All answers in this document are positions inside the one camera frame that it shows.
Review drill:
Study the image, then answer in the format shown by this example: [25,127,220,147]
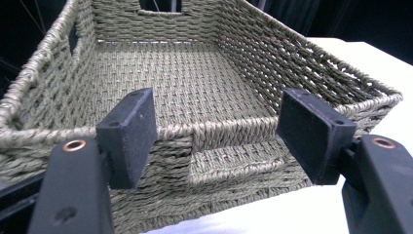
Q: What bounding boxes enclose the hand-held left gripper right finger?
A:
[276,88,357,186]

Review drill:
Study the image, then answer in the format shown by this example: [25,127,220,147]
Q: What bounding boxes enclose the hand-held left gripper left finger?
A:
[95,87,159,190]

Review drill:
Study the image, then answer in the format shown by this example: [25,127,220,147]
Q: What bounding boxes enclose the green woven basket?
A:
[0,0,404,234]

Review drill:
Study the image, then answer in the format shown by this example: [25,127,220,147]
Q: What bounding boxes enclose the white table mat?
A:
[139,37,413,234]

